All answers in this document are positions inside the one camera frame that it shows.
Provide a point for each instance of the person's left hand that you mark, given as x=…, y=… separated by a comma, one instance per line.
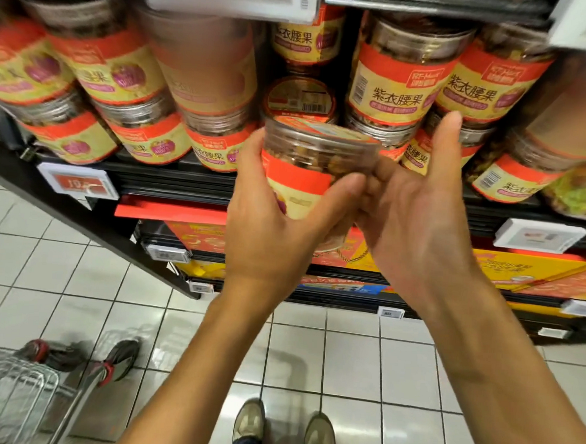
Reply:
x=267, y=247

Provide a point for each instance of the person's right hand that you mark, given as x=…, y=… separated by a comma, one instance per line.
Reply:
x=426, y=237

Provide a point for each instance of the red-label clear nut jar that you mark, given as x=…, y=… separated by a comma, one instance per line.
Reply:
x=312, y=146

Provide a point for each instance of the almond jar orange label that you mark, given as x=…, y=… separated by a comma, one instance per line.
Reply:
x=582, y=188

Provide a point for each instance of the black metal store shelf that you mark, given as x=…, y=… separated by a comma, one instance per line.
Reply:
x=435, y=2

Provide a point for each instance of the row of small cashew jars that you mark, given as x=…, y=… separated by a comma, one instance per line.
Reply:
x=104, y=69

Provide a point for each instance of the person's right forearm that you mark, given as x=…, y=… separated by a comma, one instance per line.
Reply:
x=510, y=391

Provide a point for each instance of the person's shoe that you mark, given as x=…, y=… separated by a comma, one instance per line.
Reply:
x=250, y=420
x=321, y=434

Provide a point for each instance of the flat yellow box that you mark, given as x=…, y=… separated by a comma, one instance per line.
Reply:
x=201, y=269

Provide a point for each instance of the small white price tag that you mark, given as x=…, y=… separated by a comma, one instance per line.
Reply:
x=540, y=236
x=168, y=253
x=583, y=307
x=78, y=180
x=555, y=332
x=390, y=312
x=201, y=286

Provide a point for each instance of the flat blue box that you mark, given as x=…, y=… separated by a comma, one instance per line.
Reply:
x=344, y=284

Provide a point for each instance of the long orange yellow box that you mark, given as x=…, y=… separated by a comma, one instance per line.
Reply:
x=537, y=274

